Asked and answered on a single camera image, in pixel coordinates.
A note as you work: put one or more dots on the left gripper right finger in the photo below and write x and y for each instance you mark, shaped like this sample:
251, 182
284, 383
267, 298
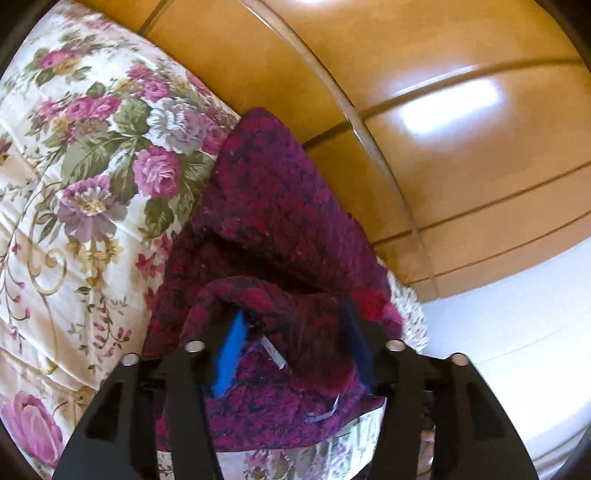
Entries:
474, 437

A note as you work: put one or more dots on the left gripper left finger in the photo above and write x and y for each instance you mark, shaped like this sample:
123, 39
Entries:
115, 439

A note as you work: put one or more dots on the dark red floral sweater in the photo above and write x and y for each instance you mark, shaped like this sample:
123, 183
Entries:
270, 238

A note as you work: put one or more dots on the wooden headboard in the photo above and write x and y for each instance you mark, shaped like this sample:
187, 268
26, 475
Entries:
456, 132

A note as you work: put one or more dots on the floral bedspread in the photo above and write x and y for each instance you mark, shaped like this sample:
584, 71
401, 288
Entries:
107, 145

